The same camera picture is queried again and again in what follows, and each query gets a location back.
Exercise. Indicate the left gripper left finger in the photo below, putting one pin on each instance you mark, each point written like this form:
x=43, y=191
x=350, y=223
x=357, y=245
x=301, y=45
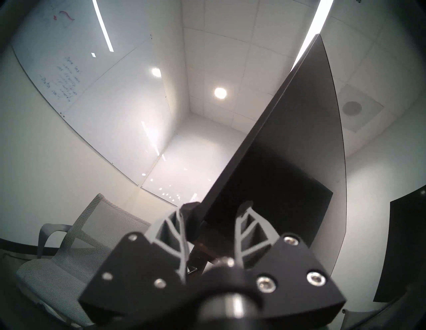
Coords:
x=133, y=272

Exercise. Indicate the round ceiling speaker grille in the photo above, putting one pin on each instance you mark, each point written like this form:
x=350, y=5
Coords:
x=352, y=108

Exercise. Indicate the round ceiling downlight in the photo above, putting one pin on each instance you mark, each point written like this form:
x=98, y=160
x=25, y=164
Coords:
x=220, y=93

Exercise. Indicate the glass whiteboard with writing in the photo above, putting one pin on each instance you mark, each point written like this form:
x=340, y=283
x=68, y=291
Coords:
x=83, y=66

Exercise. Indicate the black curved wide monitor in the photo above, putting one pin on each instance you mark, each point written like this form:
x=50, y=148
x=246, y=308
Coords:
x=293, y=149

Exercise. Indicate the black wall television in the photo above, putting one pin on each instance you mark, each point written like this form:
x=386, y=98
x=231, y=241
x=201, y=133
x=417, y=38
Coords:
x=402, y=239

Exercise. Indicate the long ceiling light strip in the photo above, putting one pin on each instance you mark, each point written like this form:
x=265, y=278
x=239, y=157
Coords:
x=316, y=26

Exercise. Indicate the grey mesh office chair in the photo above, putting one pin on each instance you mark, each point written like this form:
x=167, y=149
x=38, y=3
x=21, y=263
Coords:
x=93, y=226

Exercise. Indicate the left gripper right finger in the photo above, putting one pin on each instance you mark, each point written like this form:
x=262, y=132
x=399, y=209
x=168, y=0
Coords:
x=289, y=266

